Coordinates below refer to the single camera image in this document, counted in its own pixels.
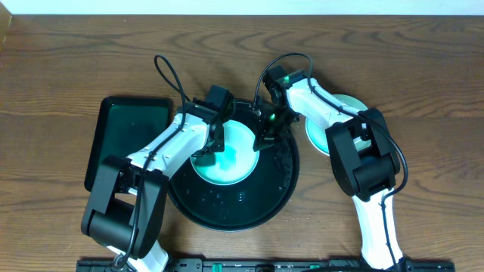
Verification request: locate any green sponge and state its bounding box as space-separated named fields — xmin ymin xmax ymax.
xmin=215 ymin=147 xmax=237 ymax=172

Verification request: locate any rectangular black tray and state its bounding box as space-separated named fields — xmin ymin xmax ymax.
xmin=84 ymin=96 xmax=172 ymax=191

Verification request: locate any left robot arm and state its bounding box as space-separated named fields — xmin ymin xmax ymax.
xmin=81 ymin=85 xmax=235 ymax=271

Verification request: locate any round black tray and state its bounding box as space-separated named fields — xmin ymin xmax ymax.
xmin=169 ymin=100 xmax=299 ymax=231

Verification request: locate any mint green plate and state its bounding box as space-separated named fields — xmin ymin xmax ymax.
xmin=191 ymin=120 xmax=259 ymax=186
xmin=306 ymin=94 xmax=371 ymax=156

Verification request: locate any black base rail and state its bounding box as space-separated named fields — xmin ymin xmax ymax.
xmin=75 ymin=257 xmax=457 ymax=272

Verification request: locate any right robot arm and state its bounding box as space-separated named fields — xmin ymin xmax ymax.
xmin=253 ymin=66 xmax=408 ymax=271

